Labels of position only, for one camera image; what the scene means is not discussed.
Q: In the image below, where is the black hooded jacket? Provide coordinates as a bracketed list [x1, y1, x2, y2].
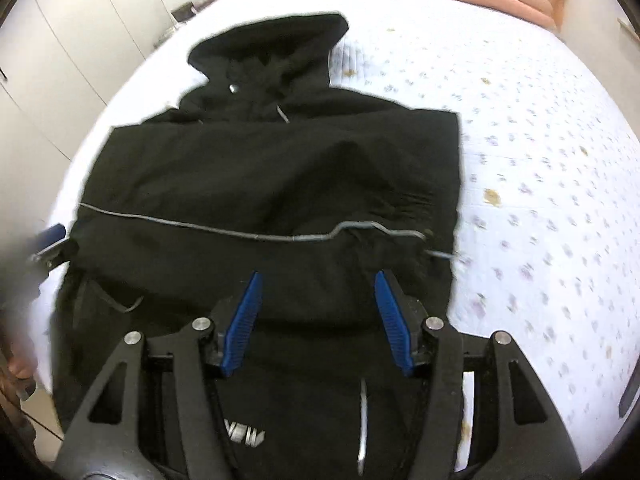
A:
[51, 13, 460, 479]

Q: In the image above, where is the person left hand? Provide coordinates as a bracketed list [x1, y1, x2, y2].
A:
[1, 276, 40, 386]

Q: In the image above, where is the floral quilted bed cover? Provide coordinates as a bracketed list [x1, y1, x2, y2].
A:
[50, 0, 639, 467]

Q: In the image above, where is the dark box on nightstand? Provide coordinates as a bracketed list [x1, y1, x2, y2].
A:
[171, 2, 198, 23]

